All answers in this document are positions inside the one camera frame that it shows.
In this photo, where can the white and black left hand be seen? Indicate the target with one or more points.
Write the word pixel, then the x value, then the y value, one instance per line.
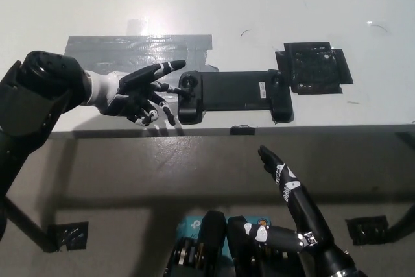
pixel 103 95

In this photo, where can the black right hand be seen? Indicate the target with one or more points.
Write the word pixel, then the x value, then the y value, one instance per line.
pixel 303 212

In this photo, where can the black game controller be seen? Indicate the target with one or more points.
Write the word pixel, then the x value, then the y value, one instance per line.
pixel 233 90

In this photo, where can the black and teal robot torso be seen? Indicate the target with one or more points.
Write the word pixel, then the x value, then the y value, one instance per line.
pixel 214 235

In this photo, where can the black table leg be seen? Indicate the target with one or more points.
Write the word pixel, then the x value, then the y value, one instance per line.
pixel 29 225
pixel 403 226

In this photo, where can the small black tape strip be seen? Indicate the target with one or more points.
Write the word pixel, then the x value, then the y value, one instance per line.
pixel 242 130

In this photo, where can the black tape square patch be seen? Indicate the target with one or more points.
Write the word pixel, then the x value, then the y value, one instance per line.
pixel 313 67

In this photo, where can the grey duct tape patch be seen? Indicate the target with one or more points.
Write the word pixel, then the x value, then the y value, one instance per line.
pixel 146 46

